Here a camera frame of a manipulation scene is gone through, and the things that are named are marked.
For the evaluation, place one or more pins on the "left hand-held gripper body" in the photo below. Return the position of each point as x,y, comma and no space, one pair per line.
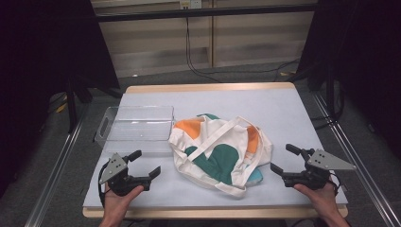
117,176

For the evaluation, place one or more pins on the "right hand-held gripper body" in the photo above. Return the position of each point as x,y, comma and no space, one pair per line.
315,176

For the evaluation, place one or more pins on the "clear plastic container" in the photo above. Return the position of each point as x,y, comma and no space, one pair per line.
138,126

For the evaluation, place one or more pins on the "white tote bag colourful patches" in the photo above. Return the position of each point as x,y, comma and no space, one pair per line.
217,154

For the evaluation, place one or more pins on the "person's right hand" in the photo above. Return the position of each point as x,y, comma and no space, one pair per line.
318,198

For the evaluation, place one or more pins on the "person's left hand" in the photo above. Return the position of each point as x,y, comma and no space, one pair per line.
118,201

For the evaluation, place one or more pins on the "wooden-edged table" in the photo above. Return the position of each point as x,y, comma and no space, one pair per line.
283,107

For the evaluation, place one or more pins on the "black metal stand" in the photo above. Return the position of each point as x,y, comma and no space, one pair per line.
71,107
330,94

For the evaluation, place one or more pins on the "black curtain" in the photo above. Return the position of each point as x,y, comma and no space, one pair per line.
365,63
38,63

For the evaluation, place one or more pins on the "black horizontal bar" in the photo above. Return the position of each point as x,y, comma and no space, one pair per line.
205,13

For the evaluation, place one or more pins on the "metal floor rail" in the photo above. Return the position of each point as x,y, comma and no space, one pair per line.
362,164
53,176

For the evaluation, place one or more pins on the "white wall power outlet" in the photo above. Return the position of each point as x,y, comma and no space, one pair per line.
190,3

